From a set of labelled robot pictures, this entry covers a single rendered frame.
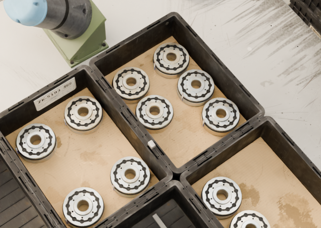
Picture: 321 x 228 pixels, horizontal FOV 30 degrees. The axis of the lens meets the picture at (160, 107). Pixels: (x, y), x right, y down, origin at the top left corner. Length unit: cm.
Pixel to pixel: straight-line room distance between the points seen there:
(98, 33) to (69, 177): 47
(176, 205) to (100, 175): 21
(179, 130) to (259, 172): 24
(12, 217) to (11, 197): 5
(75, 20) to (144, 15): 30
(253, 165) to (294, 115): 30
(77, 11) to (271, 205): 77
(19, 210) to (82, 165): 20
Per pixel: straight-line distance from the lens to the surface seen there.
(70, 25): 177
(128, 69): 168
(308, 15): 267
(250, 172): 161
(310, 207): 161
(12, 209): 158
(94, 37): 183
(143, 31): 166
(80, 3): 178
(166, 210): 155
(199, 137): 163
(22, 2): 167
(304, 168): 157
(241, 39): 195
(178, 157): 160
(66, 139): 163
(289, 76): 191
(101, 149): 161
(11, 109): 158
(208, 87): 167
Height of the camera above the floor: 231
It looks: 63 degrees down
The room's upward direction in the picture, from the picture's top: 5 degrees clockwise
